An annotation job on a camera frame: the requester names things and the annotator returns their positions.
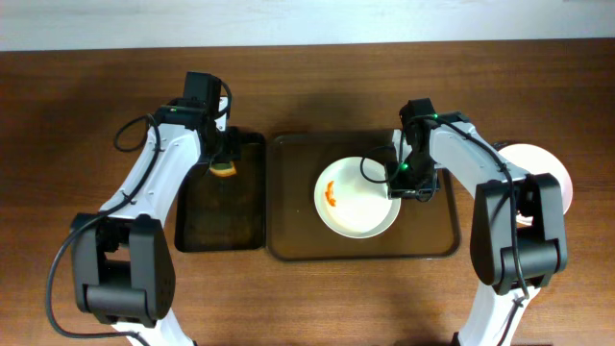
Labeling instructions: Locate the white plate with brown smear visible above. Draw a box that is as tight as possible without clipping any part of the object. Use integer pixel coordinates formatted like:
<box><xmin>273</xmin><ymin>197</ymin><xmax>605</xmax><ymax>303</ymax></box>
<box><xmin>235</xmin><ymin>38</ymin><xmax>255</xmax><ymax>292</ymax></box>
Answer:
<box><xmin>497</xmin><ymin>142</ymin><xmax>575</xmax><ymax>227</ymax></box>

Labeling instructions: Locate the small dark brown tray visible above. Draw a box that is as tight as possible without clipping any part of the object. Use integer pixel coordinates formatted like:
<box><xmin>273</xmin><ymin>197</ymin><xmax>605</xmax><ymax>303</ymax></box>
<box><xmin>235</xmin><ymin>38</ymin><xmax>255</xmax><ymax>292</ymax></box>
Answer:
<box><xmin>175</xmin><ymin>131</ymin><xmax>266</xmax><ymax>253</ymax></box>

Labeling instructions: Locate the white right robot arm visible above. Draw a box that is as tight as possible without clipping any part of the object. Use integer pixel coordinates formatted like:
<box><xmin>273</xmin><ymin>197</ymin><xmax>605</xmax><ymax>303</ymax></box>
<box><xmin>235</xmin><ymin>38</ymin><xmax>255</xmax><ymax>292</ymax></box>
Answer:
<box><xmin>385</xmin><ymin>98</ymin><xmax>568</xmax><ymax>346</ymax></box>

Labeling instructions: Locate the yellow sponge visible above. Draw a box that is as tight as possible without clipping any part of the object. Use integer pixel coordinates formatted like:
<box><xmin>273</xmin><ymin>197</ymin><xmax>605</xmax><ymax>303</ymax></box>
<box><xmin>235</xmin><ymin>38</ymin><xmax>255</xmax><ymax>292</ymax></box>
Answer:
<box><xmin>209</xmin><ymin>161</ymin><xmax>236</xmax><ymax>178</ymax></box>

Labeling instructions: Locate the white plate with orange sauce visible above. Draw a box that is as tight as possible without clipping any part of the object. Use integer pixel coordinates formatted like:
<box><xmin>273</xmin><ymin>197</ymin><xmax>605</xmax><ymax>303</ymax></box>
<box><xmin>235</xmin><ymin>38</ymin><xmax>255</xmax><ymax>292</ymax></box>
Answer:
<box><xmin>313</xmin><ymin>157</ymin><xmax>401</xmax><ymax>239</ymax></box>

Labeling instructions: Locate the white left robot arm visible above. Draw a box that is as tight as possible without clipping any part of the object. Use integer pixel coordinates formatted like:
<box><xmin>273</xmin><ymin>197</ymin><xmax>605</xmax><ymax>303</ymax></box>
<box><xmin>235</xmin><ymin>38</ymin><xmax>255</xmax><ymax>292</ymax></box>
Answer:
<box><xmin>59</xmin><ymin>72</ymin><xmax>239</xmax><ymax>345</ymax></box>

